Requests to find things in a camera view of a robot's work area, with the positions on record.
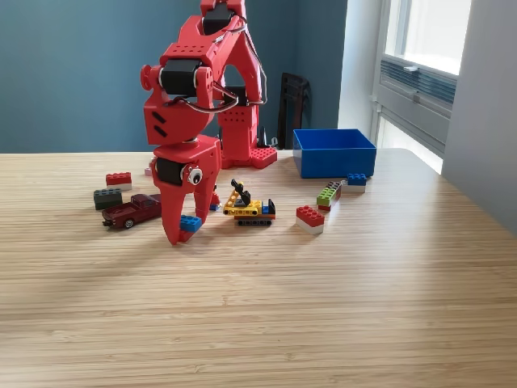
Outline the blue on red brick stack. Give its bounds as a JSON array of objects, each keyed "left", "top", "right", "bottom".
[{"left": 179, "top": 214, "right": 202, "bottom": 245}]

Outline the red on white brick stack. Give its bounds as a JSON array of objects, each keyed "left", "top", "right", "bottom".
[
  {"left": 295, "top": 205, "right": 326, "bottom": 235},
  {"left": 105, "top": 171, "right": 133, "bottom": 192}
]

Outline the blue plastic bin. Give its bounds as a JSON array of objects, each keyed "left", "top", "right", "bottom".
[{"left": 292, "top": 129, "right": 378, "bottom": 179}]

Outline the toy figure red shirt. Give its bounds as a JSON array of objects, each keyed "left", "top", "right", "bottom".
[{"left": 208, "top": 184, "right": 223, "bottom": 212}]

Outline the dark red toy pickup truck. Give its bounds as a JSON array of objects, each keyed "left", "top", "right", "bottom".
[{"left": 101, "top": 193, "right": 163, "bottom": 230}]

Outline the small yellow toy digger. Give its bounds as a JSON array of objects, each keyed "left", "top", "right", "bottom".
[{"left": 222, "top": 178, "right": 277, "bottom": 227}]

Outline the dark grey toy brick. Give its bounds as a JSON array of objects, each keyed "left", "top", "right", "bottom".
[{"left": 93, "top": 188, "right": 124, "bottom": 211}]

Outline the black table clamp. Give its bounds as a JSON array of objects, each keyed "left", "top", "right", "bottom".
[{"left": 257, "top": 126, "right": 280, "bottom": 149}]

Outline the black chair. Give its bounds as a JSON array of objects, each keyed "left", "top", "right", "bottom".
[{"left": 276, "top": 72, "right": 313, "bottom": 150}]

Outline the green brown red brick stack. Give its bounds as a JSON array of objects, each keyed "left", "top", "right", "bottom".
[{"left": 316, "top": 180, "right": 343, "bottom": 213}]

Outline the blue on white brick stack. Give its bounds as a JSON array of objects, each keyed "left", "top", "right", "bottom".
[{"left": 341, "top": 173, "right": 368, "bottom": 193}]

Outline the grey window vent grille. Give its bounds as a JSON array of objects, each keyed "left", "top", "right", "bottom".
[{"left": 379, "top": 56, "right": 458, "bottom": 107}]

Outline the white window frame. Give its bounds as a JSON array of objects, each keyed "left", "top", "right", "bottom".
[{"left": 377, "top": 0, "right": 473, "bottom": 78}]

